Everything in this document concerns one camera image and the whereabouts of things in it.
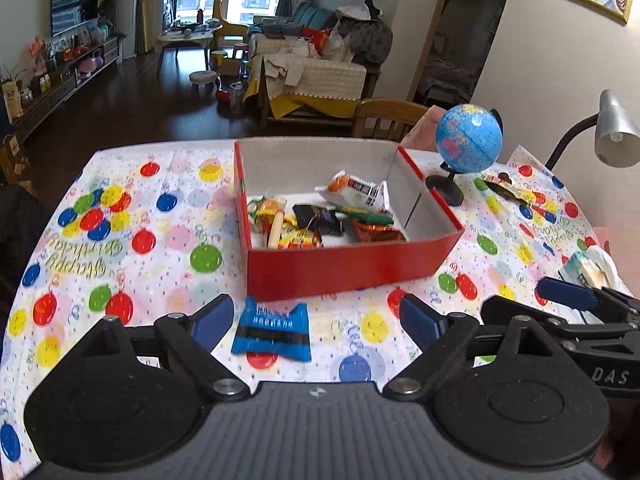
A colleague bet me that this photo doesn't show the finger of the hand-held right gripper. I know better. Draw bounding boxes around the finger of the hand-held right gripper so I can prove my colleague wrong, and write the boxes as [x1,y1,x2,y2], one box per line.
[537,277,640,313]
[481,296,640,361]

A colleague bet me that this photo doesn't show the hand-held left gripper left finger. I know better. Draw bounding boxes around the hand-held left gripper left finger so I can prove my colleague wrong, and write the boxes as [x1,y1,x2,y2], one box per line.
[55,294,249,402]

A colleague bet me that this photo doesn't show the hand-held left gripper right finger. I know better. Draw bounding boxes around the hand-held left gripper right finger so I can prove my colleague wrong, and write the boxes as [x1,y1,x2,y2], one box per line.
[382,294,576,401]

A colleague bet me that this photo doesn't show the white snack packet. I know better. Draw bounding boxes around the white snack packet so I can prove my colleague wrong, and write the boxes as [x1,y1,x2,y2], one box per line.
[559,247,631,321]

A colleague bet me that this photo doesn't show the blue snack packet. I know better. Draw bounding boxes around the blue snack packet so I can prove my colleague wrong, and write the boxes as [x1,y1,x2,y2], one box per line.
[231,297,312,362]

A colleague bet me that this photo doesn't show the red cardboard box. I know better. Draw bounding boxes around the red cardboard box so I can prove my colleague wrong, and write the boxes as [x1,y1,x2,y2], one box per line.
[234,137,466,303]

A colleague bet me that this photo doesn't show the white silver snack bag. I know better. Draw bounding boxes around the white silver snack bag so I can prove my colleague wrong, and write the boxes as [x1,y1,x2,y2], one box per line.
[315,170,391,213]

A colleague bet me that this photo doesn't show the balloon print tablecloth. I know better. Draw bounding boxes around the balloon print tablecloth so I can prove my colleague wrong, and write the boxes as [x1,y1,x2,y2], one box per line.
[0,142,631,461]

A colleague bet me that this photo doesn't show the orange snack packet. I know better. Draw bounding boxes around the orange snack packet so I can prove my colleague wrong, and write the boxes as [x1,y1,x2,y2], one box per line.
[352,217,406,243]

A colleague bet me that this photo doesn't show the cream sausage stick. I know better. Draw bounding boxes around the cream sausage stick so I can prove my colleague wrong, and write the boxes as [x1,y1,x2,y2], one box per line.
[267,211,285,250]

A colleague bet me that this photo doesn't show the green snack packet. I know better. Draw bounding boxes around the green snack packet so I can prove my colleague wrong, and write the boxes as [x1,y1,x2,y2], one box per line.
[335,205,393,226]

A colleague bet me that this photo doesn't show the dark yellow snack packet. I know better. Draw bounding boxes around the dark yellow snack packet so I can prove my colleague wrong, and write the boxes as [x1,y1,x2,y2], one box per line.
[482,175,533,203]

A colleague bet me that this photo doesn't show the black snack packet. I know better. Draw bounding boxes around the black snack packet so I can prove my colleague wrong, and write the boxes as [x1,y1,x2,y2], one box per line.
[292,203,346,237]

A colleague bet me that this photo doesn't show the silver desk lamp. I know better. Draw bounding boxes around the silver desk lamp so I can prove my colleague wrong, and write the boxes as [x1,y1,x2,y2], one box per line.
[545,89,640,171]

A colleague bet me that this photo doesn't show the small blue globe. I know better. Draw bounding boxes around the small blue globe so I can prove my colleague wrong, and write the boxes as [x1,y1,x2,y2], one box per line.
[425,104,503,206]

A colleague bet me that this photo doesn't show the pink cloth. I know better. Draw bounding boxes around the pink cloth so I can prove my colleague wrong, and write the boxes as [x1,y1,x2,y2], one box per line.
[400,106,448,153]

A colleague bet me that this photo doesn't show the wooden chair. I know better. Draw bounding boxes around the wooden chair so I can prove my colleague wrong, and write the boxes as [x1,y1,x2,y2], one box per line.
[352,97,431,143]

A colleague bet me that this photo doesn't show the red floor toy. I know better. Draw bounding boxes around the red floor toy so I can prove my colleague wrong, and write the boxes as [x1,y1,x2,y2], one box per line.
[216,80,248,111]

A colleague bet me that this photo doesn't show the small round stool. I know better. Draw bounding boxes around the small round stool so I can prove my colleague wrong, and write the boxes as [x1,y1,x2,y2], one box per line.
[189,71,219,93]

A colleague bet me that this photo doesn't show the brown paper bag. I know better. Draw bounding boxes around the brown paper bag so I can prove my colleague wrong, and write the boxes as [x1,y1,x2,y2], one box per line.
[0,135,31,183]

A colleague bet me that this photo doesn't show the cream covered sofa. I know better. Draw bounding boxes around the cream covered sofa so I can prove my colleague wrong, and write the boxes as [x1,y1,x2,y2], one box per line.
[247,20,383,128]

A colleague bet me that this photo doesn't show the wooden television cabinet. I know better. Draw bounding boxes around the wooden television cabinet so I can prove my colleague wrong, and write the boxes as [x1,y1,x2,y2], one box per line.
[10,35,121,143]

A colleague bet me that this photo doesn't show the round coffee table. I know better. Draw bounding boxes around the round coffee table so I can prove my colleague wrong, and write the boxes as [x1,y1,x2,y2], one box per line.
[157,22,223,68]

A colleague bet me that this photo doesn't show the dark jacket pile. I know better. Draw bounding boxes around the dark jacket pile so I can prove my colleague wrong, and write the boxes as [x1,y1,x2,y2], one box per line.
[335,0,393,66]

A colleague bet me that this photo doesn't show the kraft bag with plant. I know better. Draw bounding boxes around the kraft bag with plant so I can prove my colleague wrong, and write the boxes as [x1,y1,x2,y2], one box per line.
[1,77,25,121]

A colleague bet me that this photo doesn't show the wooden armchair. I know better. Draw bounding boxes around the wooden armchair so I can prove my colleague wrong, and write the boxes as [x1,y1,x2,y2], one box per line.
[215,0,251,36]

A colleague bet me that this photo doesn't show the teal sofa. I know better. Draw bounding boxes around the teal sofa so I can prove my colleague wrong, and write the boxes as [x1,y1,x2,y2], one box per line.
[292,2,338,28]

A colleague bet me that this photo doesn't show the yellow curtain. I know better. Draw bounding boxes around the yellow curtain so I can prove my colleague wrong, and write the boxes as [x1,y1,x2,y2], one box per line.
[137,0,156,53]

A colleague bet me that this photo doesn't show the pink flowers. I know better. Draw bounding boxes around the pink flowers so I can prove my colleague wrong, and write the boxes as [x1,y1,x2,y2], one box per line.
[27,36,48,73]

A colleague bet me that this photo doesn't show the white tower air conditioner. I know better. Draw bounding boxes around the white tower air conditioner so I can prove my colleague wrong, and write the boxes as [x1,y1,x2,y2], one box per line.
[117,0,138,58]

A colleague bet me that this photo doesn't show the television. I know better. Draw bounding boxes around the television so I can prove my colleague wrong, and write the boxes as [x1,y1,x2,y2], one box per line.
[51,0,99,37]

